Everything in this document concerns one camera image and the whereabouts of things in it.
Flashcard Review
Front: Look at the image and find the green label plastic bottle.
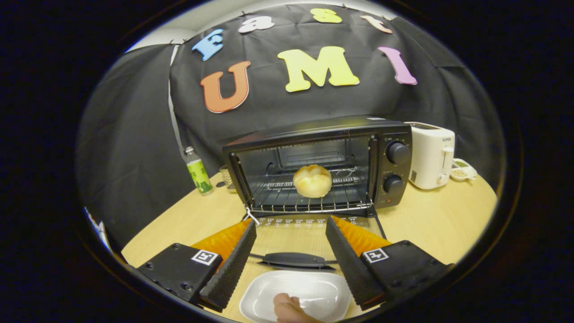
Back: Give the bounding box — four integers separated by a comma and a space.
184, 146, 214, 195

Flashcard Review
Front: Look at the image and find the small wire basket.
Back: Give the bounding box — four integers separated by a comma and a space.
219, 165, 235, 189

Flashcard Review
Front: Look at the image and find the black backdrop cloth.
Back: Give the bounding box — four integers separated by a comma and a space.
76, 4, 507, 249

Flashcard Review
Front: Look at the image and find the black toaster oven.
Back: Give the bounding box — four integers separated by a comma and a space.
222, 115, 413, 272

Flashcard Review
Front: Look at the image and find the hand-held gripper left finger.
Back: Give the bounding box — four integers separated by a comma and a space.
137, 218, 257, 312

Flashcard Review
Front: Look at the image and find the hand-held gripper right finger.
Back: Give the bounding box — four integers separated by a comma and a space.
325, 216, 453, 310

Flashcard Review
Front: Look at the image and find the golden bread bun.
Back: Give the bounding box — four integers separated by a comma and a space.
293, 164, 333, 199

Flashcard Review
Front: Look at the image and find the small white snack dish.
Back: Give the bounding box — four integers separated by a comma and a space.
450, 158, 478, 182

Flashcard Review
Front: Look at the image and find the white pop-up toaster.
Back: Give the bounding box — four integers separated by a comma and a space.
405, 122, 456, 190

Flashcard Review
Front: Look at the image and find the white square plate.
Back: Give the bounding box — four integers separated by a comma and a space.
239, 270, 352, 323

